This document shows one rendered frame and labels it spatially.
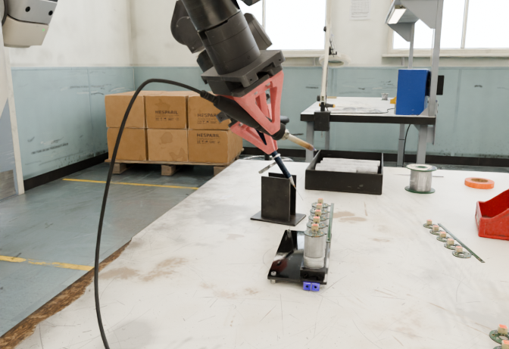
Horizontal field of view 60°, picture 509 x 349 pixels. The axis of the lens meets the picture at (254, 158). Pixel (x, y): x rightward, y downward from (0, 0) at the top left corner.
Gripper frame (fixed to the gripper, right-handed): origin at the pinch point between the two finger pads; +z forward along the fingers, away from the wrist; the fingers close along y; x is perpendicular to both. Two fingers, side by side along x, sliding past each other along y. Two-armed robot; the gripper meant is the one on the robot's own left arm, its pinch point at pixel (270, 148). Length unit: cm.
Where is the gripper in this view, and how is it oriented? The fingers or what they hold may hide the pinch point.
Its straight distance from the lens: 75.7
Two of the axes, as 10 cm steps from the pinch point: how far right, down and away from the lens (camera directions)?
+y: 4.2, -2.0, 8.9
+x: -7.4, 5.0, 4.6
